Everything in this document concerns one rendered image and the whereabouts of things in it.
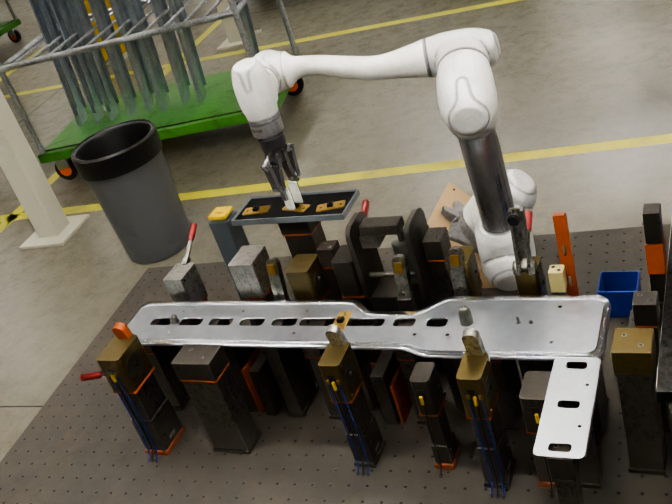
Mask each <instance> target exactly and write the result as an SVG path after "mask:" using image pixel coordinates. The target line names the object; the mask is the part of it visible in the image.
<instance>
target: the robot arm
mask: <svg viewBox="0 0 672 504"><path fill-rule="evenodd" d="M500 53H501V50H500V45H499V41H498V38H497V35H496V34H495V33H494V32H492V31H491V30H487V29H481V28H464V29H458V30H452V31H447V32H443V33H439V34H436V35H434V36H431V37H428V38H424V39H421V40H419V41H417V42H414V43H412V44H410V45H407V46H405V47H402V48H400V49H397V50H394V51H392V52H389V53H385V54H381V55H376V56H337V55H306V56H291V55H289V54H288V53H287V52H285V51H283V52H281V51H275V50H264V51H261V52H259V53H258V54H256V55H255V56H254V57H253V58H246V59H243V60H241V61H239V62H237V63H236V64H235V65H234V66H233V68H232V85H233V89H234V92H235V96H236V98H237V101H238V104H239V106H240V108H241V110H242V112H243V113H244V114H245V116H246V118H247V120H248V124H249V125H250V128H251V131H252V134H253V136H254V137H255V138H256V139H257V140H258V143H259V145H260V148H261V150H262V151H263V152H264V154H265V162H264V164H261V165H260V167H261V169H262V170H263V171H264V172H265V175H266V177H267V179H268V181H269V183H270V186H271V188H272V190H273V192H280V195H281V197H282V200H283V201H284V202H285V205H286V207H287V209H289V210H295V209H296V207H295V205H294V202H295V203H303V199H302V197H301V194H300V191H299V190H300V187H299V184H298V182H297V181H299V180H300V178H298V176H300V175H301V173H300V169H299V166H298V162H297V158H296V155H295V149H294V144H293V143H286V138H285V135H284V132H283V128H284V125H283V122H282V119H281V116H280V112H279V110H278V106H277V100H278V94H279V93H281V92H283V91H285V90H287V89H289V88H291V87H293V86H294V84H295V82H296V81H297V80H298V79H300V78H302V77H305V76H310V75H327V76H336V77H344V78H352V79H361V80H384V79H398V78H430V77H437V78H436V90H437V99H438V105H439V110H440V114H441V117H442V119H443V121H444V123H445V124H446V125H447V127H448V129H449V130H450V132H451V133H452V134H453V135H455V136H456V137H457V138H458V141H459V145H460V148H461V152H462V155H463V159H464V162H465V166H466V170H467V173H468V177H469V180H470V184H471V187H472V191H473V194H474V195H473V196H472V197H471V199H470V200H469V201H468V203H467V204H466V205H464V204H463V203H462V202H460V201H458V200H456V201H454V202H453V204H452V206H453V208H451V207H448V206H443V207H442V210H441V212H440V213H441V214H442V215H443V216H444V217H446V218H447V219H448V220H449V221H450V222H451V223H450V228H449V231H448V235H449V239H450V240H451V241H454V242H457V243H459V244H461V245H463V246H473V248H474V251H475V253H477V254H479V257H480V261H481V267H482V271H483V274H484V275H485V277H486V278H487V280H488V281H489V282H490V283H491V284H492V285H493V286H494V287H496V288H498V289H501V290H504V291H514V290H518V289H517V284H516V279H515V275H514V274H513V270H512V263H513V261H515V256H514V250H513V243H512V237H511V231H510V225H509V223H508V221H507V219H508V210H509V208H515V207H524V210H525V211H526V210H530V211H531V212H532V211H533V209H532V207H533V206H534V205H535V203H536V198H537V189H536V186H535V183H534V181H533V179H532V178H531V177H530V176H529V175H528V174H526V173H525V172H523V171H521V170H518V169H507V170H506V167H505V163H504V159H503V154H502V150H501V146H500V142H499V137H498V133H497V129H496V125H497V123H498V120H499V108H498V99H497V90H496V86H495V82H494V77H493V73H492V70H491V67H490V66H493V65H494V64H495V63H496V62H497V60H498V59H499V56H500ZM282 167H283V169H284V171H285V173H286V175H287V177H288V179H289V181H288V185H289V188H290V191H291V193H290V191H289V188H286V185H285V181H284V176H283V172H282ZM295 171H296V172H295ZM291 194H292V196H293V199H294V202H293V199H292V196H291Z"/></svg>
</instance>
